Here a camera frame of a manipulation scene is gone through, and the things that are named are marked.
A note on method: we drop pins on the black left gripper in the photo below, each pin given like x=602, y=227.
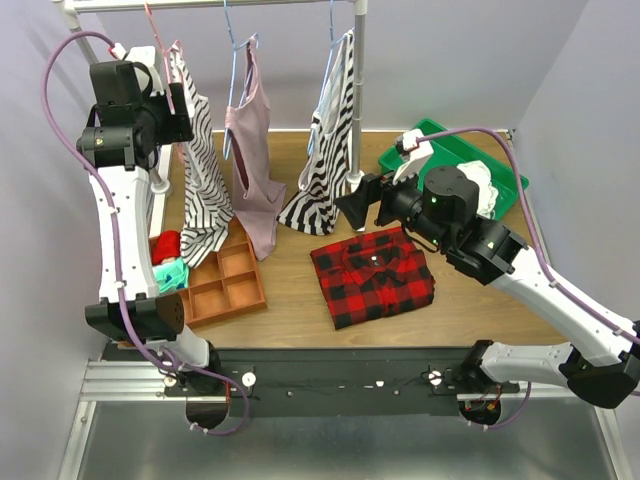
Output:
x=179, y=112

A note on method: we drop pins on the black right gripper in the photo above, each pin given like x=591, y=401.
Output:
x=354, y=206

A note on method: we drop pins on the pink wire hanger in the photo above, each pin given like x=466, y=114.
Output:
x=165, y=57

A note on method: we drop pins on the thin striped tank top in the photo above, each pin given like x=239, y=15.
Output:
x=207, y=206

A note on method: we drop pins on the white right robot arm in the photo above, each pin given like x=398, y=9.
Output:
x=599, y=360

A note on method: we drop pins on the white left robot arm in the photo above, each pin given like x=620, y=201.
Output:
x=133, y=116

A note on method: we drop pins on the bold black white striped top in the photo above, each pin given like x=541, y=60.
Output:
x=312, y=209

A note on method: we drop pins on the blue hanger with striped top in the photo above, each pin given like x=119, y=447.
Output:
x=334, y=48

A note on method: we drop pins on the blue hanger with mauve top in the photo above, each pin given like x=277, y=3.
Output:
x=236, y=49

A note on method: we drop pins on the mauve tank top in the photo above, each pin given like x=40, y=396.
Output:
x=257, y=199

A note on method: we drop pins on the silver clothes rack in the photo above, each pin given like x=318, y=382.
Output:
x=70, y=10

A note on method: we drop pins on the red black plaid shirt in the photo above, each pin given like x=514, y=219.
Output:
x=372, y=276

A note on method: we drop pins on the green plastic tray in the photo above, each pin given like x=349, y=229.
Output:
x=453, y=150

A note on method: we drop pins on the red sock roll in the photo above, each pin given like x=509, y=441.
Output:
x=165, y=246

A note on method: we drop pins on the white cloth in tray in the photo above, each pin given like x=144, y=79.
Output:
x=480, y=174

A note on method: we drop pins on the teal cloth bundle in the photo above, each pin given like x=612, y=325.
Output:
x=172, y=276

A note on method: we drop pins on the orange compartment organizer box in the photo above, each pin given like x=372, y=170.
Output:
x=227, y=284

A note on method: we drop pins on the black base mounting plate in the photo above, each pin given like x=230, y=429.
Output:
x=312, y=382

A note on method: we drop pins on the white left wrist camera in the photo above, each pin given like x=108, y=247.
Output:
x=148, y=56

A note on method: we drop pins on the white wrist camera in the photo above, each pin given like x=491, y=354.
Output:
x=414, y=153
x=148, y=56

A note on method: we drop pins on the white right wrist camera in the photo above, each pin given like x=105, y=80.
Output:
x=414, y=153

